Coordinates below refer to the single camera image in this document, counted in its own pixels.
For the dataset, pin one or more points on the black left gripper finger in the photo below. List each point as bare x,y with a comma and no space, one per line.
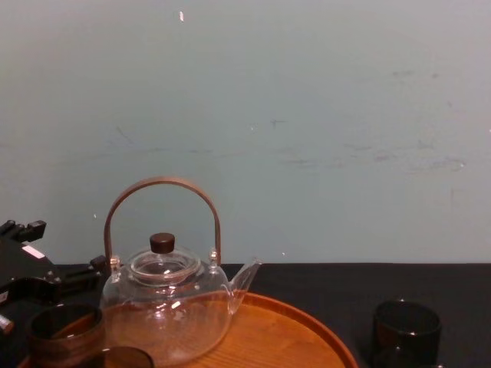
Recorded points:
82,273
30,229

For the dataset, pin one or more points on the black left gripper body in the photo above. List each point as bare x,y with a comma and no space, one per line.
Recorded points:
23,264

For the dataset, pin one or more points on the round brown wooden tray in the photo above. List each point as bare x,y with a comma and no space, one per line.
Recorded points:
268,333

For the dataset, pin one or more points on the glass teapot lid dark knob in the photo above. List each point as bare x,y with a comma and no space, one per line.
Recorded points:
163,257

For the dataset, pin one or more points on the black table cloth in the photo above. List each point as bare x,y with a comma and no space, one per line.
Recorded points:
383,280

